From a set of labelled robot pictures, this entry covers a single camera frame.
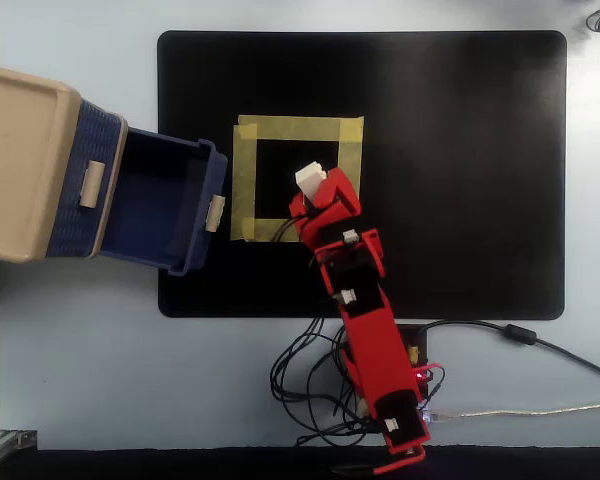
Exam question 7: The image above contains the black power cable with ferrite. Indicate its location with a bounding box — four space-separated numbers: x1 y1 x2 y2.
419 319 600 386

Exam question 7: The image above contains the pinkish red wire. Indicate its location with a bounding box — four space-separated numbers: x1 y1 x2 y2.
414 363 446 401

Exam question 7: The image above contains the black table mat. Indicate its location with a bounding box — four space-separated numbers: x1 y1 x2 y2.
157 29 567 320

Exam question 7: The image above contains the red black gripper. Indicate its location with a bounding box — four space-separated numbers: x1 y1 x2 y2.
288 167 381 254

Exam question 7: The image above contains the robot controller circuit board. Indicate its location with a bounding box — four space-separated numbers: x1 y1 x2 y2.
414 369 437 426

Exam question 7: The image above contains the white toy brick cube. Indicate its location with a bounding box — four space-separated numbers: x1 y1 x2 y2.
294 160 330 207

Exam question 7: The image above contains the blue woven-pattern drawer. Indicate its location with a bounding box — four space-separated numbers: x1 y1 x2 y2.
99 127 229 276
47 98 126 259

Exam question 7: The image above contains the aluminium frame post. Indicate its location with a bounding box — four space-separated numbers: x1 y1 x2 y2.
0 428 39 469

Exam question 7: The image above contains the beige cylindrical drawer handle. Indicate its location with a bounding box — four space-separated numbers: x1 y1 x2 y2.
79 160 106 209
203 194 227 233

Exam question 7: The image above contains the black backdrop cloth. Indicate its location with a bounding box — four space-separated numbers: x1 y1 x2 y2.
0 446 600 480

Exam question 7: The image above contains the silver braided USB cable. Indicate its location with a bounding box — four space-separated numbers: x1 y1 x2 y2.
432 401 600 421

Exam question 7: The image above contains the beige plastic drawer cabinet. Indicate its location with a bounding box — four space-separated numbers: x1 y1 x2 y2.
0 63 130 265

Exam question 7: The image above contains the yellow masking tape strip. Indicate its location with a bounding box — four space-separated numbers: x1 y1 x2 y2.
231 123 259 242
237 115 365 142
239 218 306 245
336 138 364 195

